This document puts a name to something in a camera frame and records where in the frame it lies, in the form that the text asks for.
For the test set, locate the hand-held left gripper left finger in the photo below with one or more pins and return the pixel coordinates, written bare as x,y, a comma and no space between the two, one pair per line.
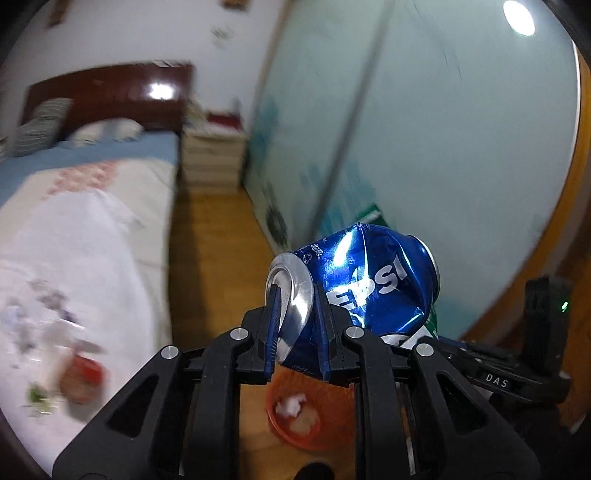
273,323

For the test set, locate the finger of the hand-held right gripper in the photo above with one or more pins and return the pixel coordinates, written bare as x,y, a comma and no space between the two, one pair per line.
448,347

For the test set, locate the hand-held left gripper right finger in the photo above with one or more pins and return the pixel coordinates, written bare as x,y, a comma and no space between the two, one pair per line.
322,332

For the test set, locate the crushed blue soda can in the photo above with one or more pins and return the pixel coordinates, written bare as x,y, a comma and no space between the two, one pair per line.
369,277

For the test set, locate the orange plastic basket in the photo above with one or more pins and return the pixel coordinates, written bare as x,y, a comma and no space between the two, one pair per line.
341,415

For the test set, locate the crumpled white paper ball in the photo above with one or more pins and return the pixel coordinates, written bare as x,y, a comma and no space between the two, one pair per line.
291,404

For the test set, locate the cream nightstand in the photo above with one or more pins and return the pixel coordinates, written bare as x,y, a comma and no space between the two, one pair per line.
212,157

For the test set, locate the cream blanket with red print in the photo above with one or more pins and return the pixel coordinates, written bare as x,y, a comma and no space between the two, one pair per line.
138,177

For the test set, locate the red snack cup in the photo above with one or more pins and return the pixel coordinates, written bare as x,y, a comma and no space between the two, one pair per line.
82,376

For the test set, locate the white cloth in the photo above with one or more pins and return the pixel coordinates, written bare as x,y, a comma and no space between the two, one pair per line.
83,258

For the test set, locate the dark red box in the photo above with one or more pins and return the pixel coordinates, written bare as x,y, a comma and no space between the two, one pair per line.
224,121

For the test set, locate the floral sliding wardrobe door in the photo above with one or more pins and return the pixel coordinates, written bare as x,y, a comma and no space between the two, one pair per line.
415,129

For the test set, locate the pile of paper scraps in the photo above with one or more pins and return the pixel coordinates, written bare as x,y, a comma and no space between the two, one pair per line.
41,304

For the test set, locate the bed with blue sheet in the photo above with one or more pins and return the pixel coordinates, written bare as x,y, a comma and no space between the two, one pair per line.
115,152

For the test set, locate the green wrapper scrap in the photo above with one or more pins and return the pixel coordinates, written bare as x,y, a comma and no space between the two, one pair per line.
39,396

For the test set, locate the white pillow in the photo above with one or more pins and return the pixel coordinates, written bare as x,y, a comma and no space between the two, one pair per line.
108,131

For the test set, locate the dark red wooden headboard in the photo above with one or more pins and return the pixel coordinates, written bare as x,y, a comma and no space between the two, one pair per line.
115,85

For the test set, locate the striped grey pillow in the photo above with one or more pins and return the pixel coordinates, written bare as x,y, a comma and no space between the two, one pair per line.
39,127

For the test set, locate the wall sticker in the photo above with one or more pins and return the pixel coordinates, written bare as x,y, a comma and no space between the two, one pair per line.
221,36

